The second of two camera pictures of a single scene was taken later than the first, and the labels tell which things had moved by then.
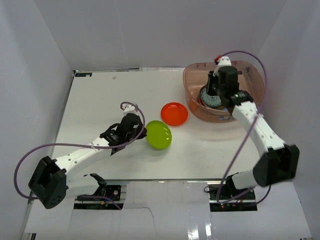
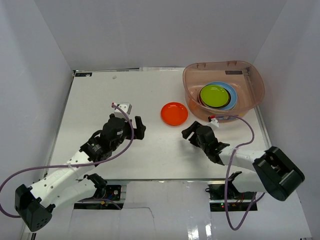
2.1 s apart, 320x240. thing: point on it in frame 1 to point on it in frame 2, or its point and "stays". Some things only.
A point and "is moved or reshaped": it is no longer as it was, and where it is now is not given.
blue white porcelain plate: (210, 100) is moved or reshaped
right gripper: (212, 78) to (186, 133)
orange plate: (174, 113) stays
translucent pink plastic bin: (196, 75) stays
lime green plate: (159, 135) is moved or reshaped
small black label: (82, 74) stays
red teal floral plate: (200, 97) stays
